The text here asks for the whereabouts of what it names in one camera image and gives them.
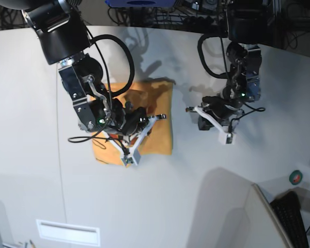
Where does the white partition board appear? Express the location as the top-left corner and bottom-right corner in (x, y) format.
(244, 184), (293, 247)

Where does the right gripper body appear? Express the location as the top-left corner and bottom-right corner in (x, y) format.
(111, 100), (149, 136)

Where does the green tape roll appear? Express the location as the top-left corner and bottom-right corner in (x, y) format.
(289, 170), (303, 185)

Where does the yellow orange t-shirt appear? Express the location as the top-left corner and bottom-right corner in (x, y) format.
(92, 80), (173, 167)

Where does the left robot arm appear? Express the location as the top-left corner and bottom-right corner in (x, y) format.
(197, 1), (268, 132)

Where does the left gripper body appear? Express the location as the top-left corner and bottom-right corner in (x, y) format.
(201, 96), (243, 126)

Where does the black keyboard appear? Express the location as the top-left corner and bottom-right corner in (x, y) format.
(270, 191), (309, 248)

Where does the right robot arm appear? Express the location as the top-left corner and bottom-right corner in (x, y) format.
(0, 1), (166, 141)

